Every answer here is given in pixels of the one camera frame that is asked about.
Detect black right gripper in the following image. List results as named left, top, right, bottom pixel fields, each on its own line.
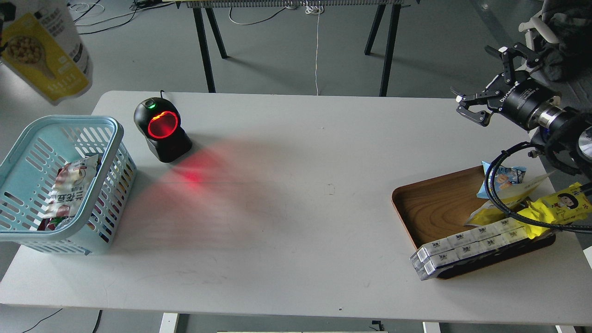
left=450, top=43, right=562, bottom=130

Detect yellow white nut snack pouch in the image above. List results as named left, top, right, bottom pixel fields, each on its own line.
left=1, top=0, right=93, bottom=105

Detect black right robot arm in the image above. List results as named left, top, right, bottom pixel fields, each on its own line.
left=452, top=42, right=591, bottom=234

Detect blue snack bag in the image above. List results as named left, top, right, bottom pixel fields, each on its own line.
left=476, top=161, right=527, bottom=199

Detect bright yellow snack bag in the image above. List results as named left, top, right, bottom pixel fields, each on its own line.
left=518, top=182, right=592, bottom=225

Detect white boxed snack pack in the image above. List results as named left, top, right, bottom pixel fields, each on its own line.
left=410, top=218, right=530, bottom=280

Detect red white snack bag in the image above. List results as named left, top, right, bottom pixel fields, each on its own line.
left=37, top=154, right=102, bottom=231

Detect light blue plastic basket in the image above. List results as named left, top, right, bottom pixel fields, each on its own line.
left=0, top=115, right=137, bottom=255

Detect dark clothes on chair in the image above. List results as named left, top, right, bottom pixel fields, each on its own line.
left=536, top=0, right=592, bottom=82

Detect yellow white flat pouch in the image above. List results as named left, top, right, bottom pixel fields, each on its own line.
left=464, top=173, right=550, bottom=226

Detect brown wooden tray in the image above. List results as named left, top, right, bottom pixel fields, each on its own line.
left=392, top=166, right=556, bottom=278

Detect black barcode scanner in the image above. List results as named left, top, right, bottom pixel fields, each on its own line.
left=133, top=89, right=192, bottom=163

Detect black trestle table frame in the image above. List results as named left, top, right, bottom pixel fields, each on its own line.
left=163, top=0, right=410, bottom=97

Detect white hanging cable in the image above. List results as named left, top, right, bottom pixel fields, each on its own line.
left=303, top=0, right=324, bottom=96

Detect black floor cables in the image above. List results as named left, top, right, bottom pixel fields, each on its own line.
left=65, top=0, right=167, bottom=36

